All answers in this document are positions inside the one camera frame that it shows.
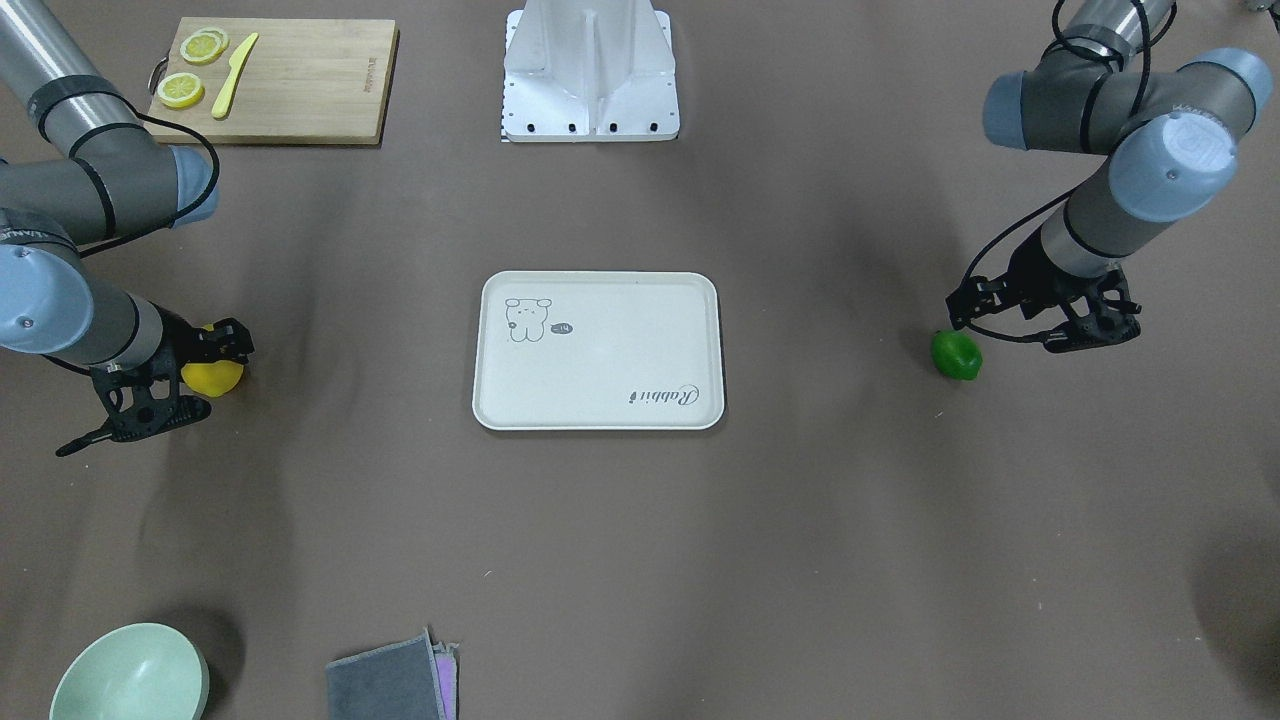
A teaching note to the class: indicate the white rectangular tray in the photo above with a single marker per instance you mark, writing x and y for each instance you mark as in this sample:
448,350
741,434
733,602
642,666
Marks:
598,351

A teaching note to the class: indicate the lemon slice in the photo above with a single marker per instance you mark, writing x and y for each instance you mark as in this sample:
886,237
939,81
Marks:
180,90
204,46

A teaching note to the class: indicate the yellow lemon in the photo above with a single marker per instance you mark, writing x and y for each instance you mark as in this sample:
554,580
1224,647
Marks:
212,372

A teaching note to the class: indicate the green lime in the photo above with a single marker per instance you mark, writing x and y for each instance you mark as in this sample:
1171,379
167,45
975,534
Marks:
956,355

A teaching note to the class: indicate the grey folded cloth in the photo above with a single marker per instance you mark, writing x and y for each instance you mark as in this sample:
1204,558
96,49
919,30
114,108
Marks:
414,679

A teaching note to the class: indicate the wooden cutting board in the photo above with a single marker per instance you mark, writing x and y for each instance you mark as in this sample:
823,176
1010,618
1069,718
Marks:
305,82

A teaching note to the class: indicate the white pedestal column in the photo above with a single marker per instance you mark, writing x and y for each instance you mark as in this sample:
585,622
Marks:
589,71

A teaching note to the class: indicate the mint green bowl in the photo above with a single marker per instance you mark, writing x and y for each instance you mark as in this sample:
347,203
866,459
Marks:
138,671

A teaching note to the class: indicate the yellow plastic knife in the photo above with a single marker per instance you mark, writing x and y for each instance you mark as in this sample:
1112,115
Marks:
224,100

